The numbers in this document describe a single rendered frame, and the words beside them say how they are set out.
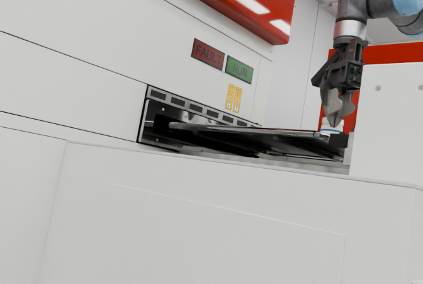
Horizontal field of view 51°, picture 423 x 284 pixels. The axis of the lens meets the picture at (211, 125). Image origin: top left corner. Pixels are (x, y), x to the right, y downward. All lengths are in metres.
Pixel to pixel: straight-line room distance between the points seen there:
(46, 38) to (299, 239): 0.58
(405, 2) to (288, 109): 3.17
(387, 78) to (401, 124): 0.06
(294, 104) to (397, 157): 3.78
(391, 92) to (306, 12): 4.02
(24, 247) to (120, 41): 0.43
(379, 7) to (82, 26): 0.67
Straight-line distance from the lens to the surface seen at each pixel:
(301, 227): 0.50
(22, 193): 0.85
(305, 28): 4.51
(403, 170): 0.53
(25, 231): 0.87
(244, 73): 1.23
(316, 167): 0.80
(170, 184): 0.63
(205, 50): 1.11
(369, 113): 0.55
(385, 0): 1.12
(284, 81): 4.15
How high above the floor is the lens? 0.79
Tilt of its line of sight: 7 degrees up
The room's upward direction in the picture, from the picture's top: 10 degrees clockwise
